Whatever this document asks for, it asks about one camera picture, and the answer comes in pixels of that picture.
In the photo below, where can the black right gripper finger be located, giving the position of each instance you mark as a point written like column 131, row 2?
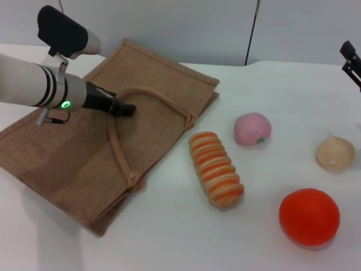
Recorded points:
column 349, row 49
column 354, row 76

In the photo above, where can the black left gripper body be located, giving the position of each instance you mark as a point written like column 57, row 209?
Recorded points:
column 96, row 98

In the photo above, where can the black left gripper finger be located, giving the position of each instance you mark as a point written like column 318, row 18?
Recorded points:
column 121, row 114
column 125, row 108

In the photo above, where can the brown jute handbag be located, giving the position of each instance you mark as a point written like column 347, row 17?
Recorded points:
column 70, row 169

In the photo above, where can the pink peach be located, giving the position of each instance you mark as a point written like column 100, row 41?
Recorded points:
column 251, row 128

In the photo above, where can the orange fruit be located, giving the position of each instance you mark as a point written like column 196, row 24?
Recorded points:
column 308, row 216

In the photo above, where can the beige round bun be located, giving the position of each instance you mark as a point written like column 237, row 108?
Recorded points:
column 335, row 153

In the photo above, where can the orange striped bread loaf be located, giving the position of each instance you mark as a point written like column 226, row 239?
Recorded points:
column 215, row 169

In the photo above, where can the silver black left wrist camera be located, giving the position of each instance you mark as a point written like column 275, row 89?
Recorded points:
column 65, row 34

